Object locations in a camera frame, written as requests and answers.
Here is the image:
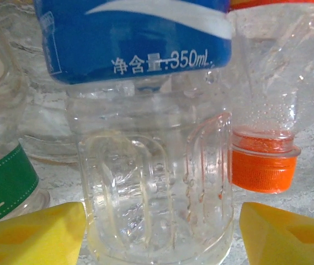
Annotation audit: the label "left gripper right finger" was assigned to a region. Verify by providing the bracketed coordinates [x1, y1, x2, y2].
[239, 202, 314, 265]

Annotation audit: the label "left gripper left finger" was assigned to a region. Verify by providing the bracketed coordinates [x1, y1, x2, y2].
[0, 201, 88, 265]

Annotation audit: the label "clear bottle green label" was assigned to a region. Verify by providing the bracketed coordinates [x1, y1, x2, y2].
[0, 93, 51, 229]

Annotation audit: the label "clear bottle orange cap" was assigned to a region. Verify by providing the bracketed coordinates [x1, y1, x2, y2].
[227, 0, 314, 194]

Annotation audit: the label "clear bottle blue label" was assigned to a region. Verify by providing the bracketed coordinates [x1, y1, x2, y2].
[34, 0, 236, 265]

